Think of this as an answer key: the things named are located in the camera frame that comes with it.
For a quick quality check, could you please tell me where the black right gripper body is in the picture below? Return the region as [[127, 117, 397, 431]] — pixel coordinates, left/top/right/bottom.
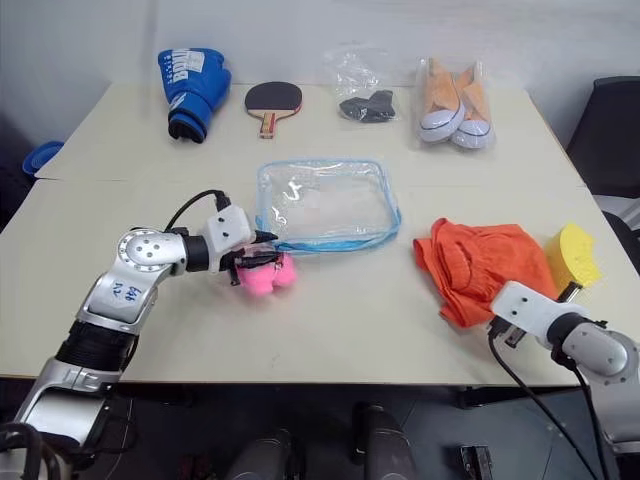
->
[[487, 280, 585, 350]]

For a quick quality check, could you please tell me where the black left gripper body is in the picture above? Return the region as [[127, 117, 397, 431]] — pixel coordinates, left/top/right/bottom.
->
[[219, 243, 254, 290]]

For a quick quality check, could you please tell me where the pink plush face charm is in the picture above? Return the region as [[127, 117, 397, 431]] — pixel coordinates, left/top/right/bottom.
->
[[236, 251, 299, 297]]

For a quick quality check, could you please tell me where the clear blue-trimmed zipper pouch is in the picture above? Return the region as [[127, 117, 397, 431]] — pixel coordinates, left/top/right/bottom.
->
[[254, 157, 404, 257]]

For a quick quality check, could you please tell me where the orange cloth garment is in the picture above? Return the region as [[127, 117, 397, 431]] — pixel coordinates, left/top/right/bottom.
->
[[412, 217, 559, 329]]

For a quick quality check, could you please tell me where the clear plastic bag with socks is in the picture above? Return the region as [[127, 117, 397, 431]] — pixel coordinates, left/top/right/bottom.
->
[[322, 43, 404, 126]]

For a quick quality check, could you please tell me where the clear plastic bag with shoes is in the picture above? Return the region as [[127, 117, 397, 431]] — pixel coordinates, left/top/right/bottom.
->
[[412, 56, 499, 153]]

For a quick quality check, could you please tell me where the yellow sponge block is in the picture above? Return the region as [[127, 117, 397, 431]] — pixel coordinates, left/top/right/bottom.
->
[[544, 223, 603, 296]]

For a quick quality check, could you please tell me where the black table tennis paddle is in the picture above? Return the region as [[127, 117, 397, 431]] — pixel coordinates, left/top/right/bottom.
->
[[244, 81, 305, 141]]

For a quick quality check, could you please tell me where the black sock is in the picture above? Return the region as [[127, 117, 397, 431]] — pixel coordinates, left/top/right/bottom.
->
[[338, 97, 381, 125], [362, 89, 397, 122]]

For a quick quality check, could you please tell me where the blue boxing glove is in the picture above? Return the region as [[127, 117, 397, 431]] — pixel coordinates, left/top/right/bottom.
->
[[157, 47, 234, 145]]

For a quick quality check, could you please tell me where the dark rounded shape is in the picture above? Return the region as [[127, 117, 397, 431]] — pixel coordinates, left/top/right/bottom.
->
[[352, 402, 416, 480]]

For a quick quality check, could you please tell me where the orange white canvas shoe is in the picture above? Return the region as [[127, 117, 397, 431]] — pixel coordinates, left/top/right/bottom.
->
[[417, 58, 469, 145], [452, 62, 496, 150]]

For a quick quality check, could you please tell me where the blue plastic bowl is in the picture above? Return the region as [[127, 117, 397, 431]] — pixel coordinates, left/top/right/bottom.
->
[[22, 140, 66, 177]]

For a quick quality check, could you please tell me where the black chair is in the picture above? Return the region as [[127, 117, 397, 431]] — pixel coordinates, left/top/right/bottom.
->
[[564, 75, 640, 279]]

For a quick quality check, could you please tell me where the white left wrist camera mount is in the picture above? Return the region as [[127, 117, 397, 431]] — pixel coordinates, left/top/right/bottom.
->
[[202, 205, 255, 274]]

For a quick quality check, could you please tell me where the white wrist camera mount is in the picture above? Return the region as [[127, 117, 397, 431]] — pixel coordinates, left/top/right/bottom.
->
[[491, 280, 590, 347], [202, 205, 255, 274]]

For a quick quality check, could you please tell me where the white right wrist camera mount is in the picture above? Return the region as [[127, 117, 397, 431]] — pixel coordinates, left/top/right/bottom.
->
[[491, 280, 590, 347]]

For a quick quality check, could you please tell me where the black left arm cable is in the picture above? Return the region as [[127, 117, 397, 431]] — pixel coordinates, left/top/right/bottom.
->
[[163, 189, 232, 236]]

